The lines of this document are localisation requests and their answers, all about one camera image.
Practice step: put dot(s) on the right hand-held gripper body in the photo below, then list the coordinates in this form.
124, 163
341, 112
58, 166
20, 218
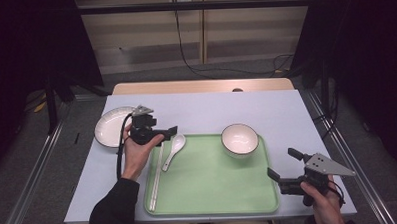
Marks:
317, 179

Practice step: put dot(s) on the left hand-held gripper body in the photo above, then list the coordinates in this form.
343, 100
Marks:
143, 129

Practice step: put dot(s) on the white ceramic spoon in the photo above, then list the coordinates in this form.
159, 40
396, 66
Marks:
177, 143

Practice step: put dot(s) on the white plate with dark rim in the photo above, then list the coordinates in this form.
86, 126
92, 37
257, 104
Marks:
108, 128

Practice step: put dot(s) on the white bowl with dark rim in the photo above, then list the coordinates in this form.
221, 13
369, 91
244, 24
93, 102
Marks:
240, 140

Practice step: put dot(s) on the green plastic tray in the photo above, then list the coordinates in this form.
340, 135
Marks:
215, 184

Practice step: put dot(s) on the person's left hand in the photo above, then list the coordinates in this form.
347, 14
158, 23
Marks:
136, 160

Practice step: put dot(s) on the person's right hand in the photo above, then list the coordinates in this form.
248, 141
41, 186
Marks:
326, 211

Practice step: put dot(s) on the white table cover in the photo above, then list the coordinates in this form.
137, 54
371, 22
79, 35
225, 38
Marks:
203, 108

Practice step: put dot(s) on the wooden table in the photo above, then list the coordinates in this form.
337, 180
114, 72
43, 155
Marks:
185, 87

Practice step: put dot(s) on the black metal stand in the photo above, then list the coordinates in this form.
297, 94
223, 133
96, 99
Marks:
325, 87
51, 107

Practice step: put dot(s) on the black curtain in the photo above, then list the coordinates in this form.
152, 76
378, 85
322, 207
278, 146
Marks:
368, 52
24, 48

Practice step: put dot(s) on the black horizontal bar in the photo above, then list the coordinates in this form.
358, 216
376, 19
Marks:
196, 6

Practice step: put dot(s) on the aluminium floor rail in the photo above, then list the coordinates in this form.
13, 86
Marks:
32, 181
358, 153

